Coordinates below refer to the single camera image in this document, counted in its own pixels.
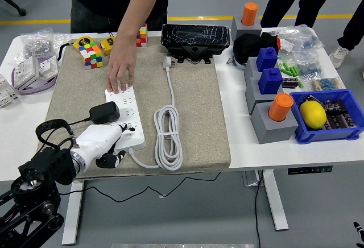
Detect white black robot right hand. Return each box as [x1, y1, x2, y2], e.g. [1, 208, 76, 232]
[353, 221, 364, 248]

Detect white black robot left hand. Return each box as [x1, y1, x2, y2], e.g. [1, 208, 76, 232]
[74, 122, 137, 172]

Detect person's left hand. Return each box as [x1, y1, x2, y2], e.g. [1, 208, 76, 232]
[107, 36, 138, 94]

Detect black adapter cord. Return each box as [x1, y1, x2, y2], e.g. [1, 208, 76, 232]
[42, 117, 222, 203]

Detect black plug adapter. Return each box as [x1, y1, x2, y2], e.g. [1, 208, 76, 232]
[89, 101, 121, 125]

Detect white power strip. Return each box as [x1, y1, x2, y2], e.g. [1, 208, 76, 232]
[105, 85, 147, 151]

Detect square yellow tape measure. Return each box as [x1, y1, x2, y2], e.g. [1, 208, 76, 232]
[100, 31, 117, 56]

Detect colourful puzzle cube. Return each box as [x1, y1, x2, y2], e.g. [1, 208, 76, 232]
[136, 23, 148, 48]
[78, 42, 105, 70]

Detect round yellow black tape measure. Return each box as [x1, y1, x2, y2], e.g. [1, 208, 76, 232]
[58, 35, 96, 61]

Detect empty clear plastic bag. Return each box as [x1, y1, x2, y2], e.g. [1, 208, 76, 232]
[52, 32, 72, 50]

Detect person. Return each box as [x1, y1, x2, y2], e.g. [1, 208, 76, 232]
[260, 0, 349, 30]
[329, 0, 364, 69]
[69, 0, 169, 34]

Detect white socket box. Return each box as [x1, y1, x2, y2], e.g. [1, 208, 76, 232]
[38, 56, 59, 78]
[14, 57, 40, 88]

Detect black desk control panel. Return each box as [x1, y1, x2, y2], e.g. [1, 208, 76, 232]
[287, 165, 333, 175]

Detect white table leg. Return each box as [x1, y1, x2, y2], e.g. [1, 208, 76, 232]
[261, 170, 290, 231]
[61, 179, 85, 246]

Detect black plastic-wrapped device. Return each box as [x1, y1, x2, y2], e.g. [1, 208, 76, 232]
[160, 23, 230, 64]

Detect purple tray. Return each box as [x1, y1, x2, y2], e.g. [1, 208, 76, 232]
[11, 56, 60, 95]

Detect clear bag metal nuts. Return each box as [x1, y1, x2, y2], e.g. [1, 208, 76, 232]
[8, 28, 55, 67]

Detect grey-brown mat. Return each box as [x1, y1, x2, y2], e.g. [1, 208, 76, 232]
[32, 36, 231, 181]

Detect blue plastic bin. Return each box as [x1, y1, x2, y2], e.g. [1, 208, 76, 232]
[289, 88, 364, 145]

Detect white circuit breaker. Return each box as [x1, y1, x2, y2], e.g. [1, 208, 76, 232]
[0, 73, 18, 109]

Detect dark brown capacitor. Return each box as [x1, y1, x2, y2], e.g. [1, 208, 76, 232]
[324, 113, 346, 131]
[322, 100, 348, 115]
[281, 77, 299, 89]
[342, 113, 358, 129]

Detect pale blue dish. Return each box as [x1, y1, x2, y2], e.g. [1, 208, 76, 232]
[232, 53, 247, 71]

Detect grey under-desk control box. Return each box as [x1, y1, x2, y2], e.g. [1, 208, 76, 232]
[242, 170, 265, 188]

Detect yellow lemon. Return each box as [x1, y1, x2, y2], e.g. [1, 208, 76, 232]
[299, 100, 327, 131]

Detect grey socket block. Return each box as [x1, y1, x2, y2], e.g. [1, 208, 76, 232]
[250, 102, 299, 145]
[245, 76, 284, 115]
[230, 15, 262, 42]
[243, 56, 281, 80]

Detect orange cylinder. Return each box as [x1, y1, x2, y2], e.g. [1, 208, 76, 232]
[268, 93, 294, 122]
[241, 2, 259, 27]

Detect black metal clip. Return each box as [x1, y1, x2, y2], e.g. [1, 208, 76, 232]
[303, 94, 324, 106]

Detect blue square peg block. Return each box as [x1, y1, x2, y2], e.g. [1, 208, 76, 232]
[255, 46, 279, 73]
[258, 68, 283, 95]

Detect clear bag beige blue resistors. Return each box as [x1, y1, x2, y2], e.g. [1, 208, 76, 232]
[311, 77, 346, 92]

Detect white label packet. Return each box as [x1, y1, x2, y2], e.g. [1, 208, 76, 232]
[280, 39, 295, 52]

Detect small clear bag blue resistors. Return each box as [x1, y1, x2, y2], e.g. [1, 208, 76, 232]
[292, 51, 324, 78]

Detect large clear bag blue resistors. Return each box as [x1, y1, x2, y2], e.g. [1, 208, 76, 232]
[277, 24, 325, 54]

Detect white power strip cable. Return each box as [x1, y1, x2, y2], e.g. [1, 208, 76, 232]
[127, 56, 184, 172]

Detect black hanging power cable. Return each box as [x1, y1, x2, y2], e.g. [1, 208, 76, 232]
[254, 171, 264, 248]

